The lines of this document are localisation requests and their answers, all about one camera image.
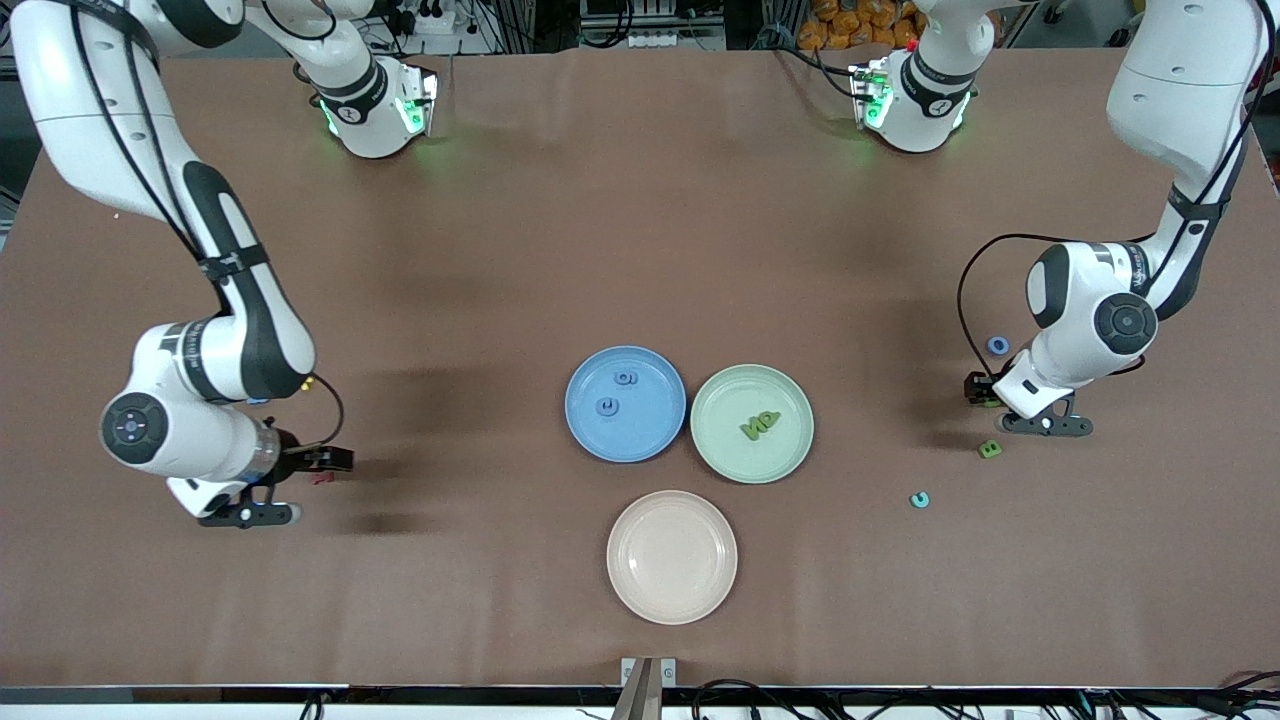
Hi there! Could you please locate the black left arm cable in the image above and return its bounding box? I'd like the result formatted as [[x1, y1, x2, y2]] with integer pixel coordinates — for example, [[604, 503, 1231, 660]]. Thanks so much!
[[956, 0, 1280, 381]]

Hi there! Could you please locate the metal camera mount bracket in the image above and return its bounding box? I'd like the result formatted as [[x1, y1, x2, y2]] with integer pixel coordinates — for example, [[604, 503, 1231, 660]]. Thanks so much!
[[612, 656, 678, 720]]

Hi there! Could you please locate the orange objects pile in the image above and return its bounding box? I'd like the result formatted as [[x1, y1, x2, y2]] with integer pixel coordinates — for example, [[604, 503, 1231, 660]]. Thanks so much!
[[797, 0, 926, 51]]

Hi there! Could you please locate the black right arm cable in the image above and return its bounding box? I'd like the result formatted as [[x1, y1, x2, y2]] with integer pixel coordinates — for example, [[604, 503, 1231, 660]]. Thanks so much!
[[55, 0, 346, 451]]

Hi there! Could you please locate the green plate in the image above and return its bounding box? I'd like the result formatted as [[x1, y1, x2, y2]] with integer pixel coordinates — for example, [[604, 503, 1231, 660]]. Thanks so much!
[[690, 363, 815, 485]]

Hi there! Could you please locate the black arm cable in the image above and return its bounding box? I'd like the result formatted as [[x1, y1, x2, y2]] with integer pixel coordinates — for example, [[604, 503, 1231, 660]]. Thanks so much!
[[55, 0, 346, 451], [956, 0, 1280, 381]]

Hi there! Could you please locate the beige plate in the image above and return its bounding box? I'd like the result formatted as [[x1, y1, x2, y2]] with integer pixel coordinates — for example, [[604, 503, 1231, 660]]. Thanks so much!
[[606, 489, 739, 627]]

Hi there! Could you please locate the blue plate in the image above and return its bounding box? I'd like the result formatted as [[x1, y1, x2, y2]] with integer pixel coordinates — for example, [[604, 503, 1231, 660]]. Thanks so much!
[[564, 345, 688, 464]]

